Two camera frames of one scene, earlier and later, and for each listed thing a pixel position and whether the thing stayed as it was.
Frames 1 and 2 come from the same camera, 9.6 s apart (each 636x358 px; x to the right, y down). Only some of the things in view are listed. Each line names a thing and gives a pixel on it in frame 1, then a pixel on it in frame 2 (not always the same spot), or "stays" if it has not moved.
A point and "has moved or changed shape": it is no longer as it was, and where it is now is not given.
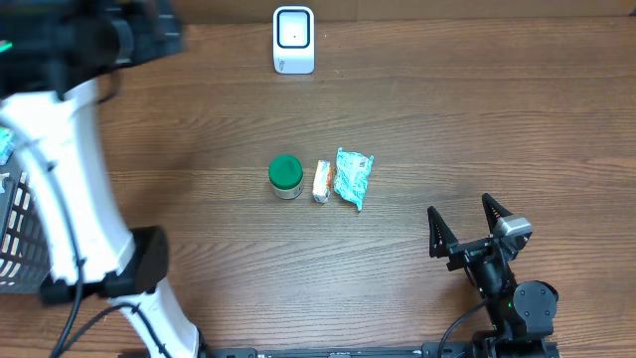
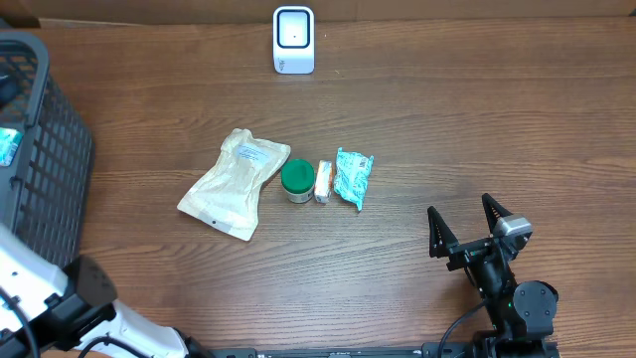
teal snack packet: x=352 y=175 stays
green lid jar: x=285 y=173 has moved or changed shape
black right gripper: x=444 y=242 stays
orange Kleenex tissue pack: x=322 y=181 stays
